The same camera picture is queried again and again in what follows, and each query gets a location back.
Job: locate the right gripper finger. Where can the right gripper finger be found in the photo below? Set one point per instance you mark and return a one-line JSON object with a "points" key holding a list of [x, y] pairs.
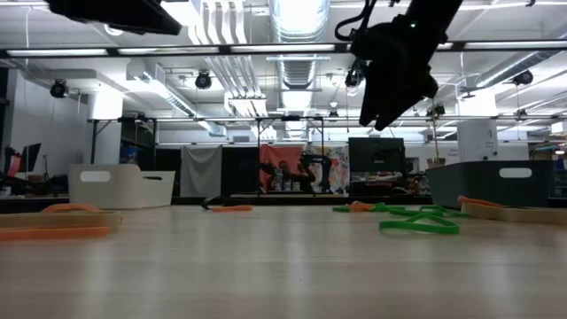
{"points": [[398, 97], [375, 93]]}

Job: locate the green rubber band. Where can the green rubber band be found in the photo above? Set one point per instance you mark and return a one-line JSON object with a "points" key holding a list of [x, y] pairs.
{"points": [[394, 208], [416, 228], [341, 209], [447, 214]]}

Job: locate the wide black rubber band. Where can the wide black rubber band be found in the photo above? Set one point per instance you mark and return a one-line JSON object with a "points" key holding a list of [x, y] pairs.
{"points": [[206, 204]]}

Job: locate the small orange rubber band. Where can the small orange rubber band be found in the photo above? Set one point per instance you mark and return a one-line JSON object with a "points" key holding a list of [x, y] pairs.
{"points": [[359, 206]]}

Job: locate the large black monitor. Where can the large black monitor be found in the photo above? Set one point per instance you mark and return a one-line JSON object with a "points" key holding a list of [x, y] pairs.
{"points": [[376, 155]]}

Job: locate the long ceiling light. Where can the long ceiling light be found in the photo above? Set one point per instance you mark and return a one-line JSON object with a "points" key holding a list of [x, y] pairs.
{"points": [[514, 44], [283, 48], [57, 52], [168, 50]]}

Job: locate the patterned poster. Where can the patterned poster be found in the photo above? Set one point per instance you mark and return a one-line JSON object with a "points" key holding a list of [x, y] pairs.
{"points": [[339, 168]]}

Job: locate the white column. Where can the white column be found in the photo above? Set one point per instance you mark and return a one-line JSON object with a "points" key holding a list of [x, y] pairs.
{"points": [[478, 142]]}

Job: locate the teal plastic basket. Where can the teal plastic basket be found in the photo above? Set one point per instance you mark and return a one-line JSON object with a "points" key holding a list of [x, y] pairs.
{"points": [[478, 186]]}

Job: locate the orange hanging cloth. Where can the orange hanging cloth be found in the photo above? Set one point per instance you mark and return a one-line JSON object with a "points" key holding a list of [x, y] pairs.
{"points": [[272, 155]]}

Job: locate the person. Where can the person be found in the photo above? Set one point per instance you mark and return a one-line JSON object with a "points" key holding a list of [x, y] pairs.
{"points": [[287, 175]]}

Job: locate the small dark monitor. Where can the small dark monitor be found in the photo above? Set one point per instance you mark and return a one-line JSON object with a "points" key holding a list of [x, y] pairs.
{"points": [[31, 157]]}

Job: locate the white plastic basket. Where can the white plastic basket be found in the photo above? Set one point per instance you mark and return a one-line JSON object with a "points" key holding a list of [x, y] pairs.
{"points": [[119, 190]]}

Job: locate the grey hanging cloth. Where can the grey hanging cloth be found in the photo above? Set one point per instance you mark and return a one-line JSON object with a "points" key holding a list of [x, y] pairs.
{"points": [[201, 170]]}

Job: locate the black hanging camera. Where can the black hanging camera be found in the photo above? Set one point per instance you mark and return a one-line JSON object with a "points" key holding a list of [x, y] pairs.
{"points": [[353, 80], [203, 80], [522, 77], [59, 88]]}

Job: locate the silver ventilation duct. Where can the silver ventilation duct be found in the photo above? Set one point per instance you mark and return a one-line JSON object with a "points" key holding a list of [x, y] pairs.
{"points": [[299, 71]]}

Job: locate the black metal table frame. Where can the black metal table frame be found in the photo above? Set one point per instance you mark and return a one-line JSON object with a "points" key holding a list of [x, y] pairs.
{"points": [[310, 200]]}

